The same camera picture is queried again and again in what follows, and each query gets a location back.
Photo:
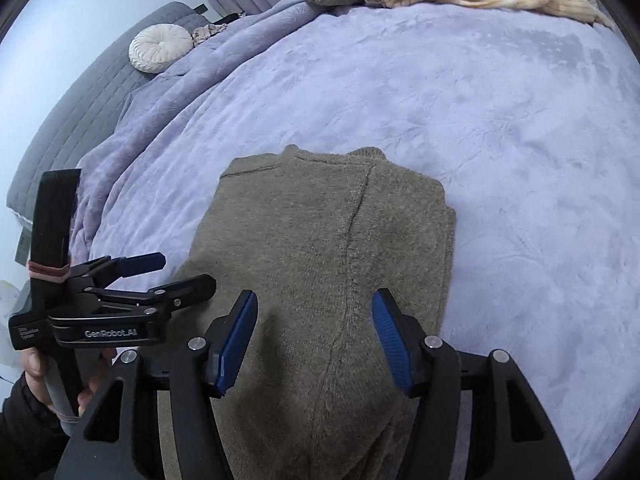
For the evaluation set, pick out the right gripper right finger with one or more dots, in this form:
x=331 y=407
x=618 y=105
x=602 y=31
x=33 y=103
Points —
x=511 y=436

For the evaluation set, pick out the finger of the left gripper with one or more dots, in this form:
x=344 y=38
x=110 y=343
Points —
x=165 y=298
x=104 y=271

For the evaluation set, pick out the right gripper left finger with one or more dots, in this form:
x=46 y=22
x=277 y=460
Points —
x=119 y=435

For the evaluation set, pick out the olive brown knit sweater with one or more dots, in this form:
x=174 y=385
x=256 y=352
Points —
x=315 y=236

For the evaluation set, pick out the person left hand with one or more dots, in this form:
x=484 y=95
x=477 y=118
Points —
x=35 y=368

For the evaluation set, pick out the pink rubber band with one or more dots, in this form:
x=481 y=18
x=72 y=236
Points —
x=51 y=274

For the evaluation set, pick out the grey quilted headboard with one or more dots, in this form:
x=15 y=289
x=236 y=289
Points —
x=88 y=111

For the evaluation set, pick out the round white pleated cushion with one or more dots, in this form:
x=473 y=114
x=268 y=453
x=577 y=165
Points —
x=156 y=47

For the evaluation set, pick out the small floral fabric piece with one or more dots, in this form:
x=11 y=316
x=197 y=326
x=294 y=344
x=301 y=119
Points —
x=205 y=32

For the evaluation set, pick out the lavender plush bed blanket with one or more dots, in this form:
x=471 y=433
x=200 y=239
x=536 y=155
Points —
x=530 y=123

